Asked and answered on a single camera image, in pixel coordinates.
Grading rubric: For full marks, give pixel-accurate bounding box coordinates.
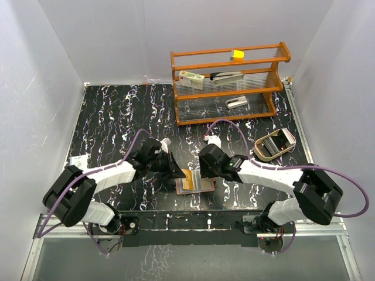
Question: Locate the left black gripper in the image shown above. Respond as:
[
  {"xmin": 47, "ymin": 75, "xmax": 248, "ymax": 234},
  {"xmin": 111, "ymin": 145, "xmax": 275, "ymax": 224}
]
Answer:
[{"xmin": 147, "ymin": 150, "xmax": 186, "ymax": 180}]

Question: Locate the thin card edge-on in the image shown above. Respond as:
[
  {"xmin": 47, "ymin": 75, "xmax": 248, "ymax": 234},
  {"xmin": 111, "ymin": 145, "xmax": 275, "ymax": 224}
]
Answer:
[{"xmin": 193, "ymin": 169, "xmax": 201, "ymax": 184}]

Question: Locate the pink leather card holder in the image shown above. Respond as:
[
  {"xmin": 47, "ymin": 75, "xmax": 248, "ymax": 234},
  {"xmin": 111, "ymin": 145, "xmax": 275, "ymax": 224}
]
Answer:
[{"xmin": 175, "ymin": 170, "xmax": 216, "ymax": 196}]

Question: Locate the gold card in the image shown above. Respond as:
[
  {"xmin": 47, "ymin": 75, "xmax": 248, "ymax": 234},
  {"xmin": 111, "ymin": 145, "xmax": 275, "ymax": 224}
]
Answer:
[{"xmin": 182, "ymin": 169, "xmax": 194, "ymax": 190}]

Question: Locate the stack of credit cards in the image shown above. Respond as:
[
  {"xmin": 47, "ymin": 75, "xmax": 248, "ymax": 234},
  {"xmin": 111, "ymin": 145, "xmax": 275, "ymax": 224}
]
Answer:
[{"xmin": 281, "ymin": 128, "xmax": 296, "ymax": 147}]

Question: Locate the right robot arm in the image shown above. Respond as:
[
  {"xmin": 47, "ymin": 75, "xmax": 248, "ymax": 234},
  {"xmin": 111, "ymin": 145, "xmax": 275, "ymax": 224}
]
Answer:
[{"xmin": 199, "ymin": 144, "xmax": 343, "ymax": 232}]

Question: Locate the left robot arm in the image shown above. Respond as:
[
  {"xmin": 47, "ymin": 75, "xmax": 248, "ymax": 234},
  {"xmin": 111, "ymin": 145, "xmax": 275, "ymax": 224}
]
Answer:
[{"xmin": 42, "ymin": 138, "xmax": 186, "ymax": 234}]

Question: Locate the beige oval card tray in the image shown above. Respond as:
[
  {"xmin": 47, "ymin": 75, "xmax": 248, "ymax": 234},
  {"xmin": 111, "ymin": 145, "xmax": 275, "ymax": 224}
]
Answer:
[{"xmin": 253, "ymin": 128, "xmax": 296, "ymax": 162}]

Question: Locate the small white stapler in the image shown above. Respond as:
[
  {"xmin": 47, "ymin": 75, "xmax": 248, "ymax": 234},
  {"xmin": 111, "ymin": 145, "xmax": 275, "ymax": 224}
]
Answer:
[{"xmin": 225, "ymin": 95, "xmax": 248, "ymax": 109}]

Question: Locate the orange wooden shelf rack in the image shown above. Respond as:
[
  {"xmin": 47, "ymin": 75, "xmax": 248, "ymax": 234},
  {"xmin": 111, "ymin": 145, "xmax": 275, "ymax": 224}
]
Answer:
[{"xmin": 171, "ymin": 42, "xmax": 291, "ymax": 126}]

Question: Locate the white staples box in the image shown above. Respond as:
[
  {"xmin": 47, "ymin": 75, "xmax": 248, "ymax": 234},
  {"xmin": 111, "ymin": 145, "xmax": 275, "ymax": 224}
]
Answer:
[{"xmin": 179, "ymin": 70, "xmax": 205, "ymax": 90}]

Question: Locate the grey black stapler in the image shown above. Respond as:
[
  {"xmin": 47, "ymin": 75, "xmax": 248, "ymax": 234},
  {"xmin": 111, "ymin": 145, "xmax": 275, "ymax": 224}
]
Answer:
[{"xmin": 210, "ymin": 71, "xmax": 244, "ymax": 87}]

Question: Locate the white printed leaflet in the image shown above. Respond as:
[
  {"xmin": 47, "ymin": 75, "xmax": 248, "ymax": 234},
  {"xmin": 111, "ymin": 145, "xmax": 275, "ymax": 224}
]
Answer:
[{"xmin": 69, "ymin": 155, "xmax": 88, "ymax": 170}]

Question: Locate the yellow grey eraser block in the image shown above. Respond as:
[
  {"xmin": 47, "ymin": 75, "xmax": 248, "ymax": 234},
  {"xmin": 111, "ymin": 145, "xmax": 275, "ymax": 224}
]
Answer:
[{"xmin": 230, "ymin": 50, "xmax": 244, "ymax": 61}]

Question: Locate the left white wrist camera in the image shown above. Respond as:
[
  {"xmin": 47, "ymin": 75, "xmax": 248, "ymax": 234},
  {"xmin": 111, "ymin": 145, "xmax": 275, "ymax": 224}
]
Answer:
[{"xmin": 161, "ymin": 138, "xmax": 171, "ymax": 153}]

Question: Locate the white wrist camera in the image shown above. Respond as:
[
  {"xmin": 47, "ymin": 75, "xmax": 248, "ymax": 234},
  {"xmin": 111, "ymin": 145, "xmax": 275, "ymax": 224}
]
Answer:
[
  {"xmin": 203, "ymin": 135, "xmax": 221, "ymax": 148},
  {"xmin": 161, "ymin": 138, "xmax": 171, "ymax": 153}
]

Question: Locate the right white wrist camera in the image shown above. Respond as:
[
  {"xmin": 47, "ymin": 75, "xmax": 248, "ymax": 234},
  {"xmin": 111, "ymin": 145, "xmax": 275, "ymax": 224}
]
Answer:
[{"xmin": 203, "ymin": 135, "xmax": 221, "ymax": 148}]

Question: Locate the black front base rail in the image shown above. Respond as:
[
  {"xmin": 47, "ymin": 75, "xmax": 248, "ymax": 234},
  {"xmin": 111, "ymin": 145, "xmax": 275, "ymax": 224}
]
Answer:
[{"xmin": 89, "ymin": 210, "xmax": 293, "ymax": 247}]

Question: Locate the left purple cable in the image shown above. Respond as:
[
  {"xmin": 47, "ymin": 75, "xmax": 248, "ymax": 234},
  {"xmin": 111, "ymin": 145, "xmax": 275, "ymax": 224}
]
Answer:
[{"xmin": 36, "ymin": 129, "xmax": 153, "ymax": 255}]

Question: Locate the purple cable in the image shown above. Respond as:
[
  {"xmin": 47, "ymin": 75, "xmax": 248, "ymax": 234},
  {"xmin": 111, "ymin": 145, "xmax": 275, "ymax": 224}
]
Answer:
[
  {"xmin": 36, "ymin": 129, "xmax": 153, "ymax": 255},
  {"xmin": 203, "ymin": 119, "xmax": 369, "ymax": 255}
]

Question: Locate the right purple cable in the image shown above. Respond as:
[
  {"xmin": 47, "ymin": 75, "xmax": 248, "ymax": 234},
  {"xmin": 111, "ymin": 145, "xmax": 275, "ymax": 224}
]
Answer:
[{"xmin": 203, "ymin": 119, "xmax": 369, "ymax": 255}]

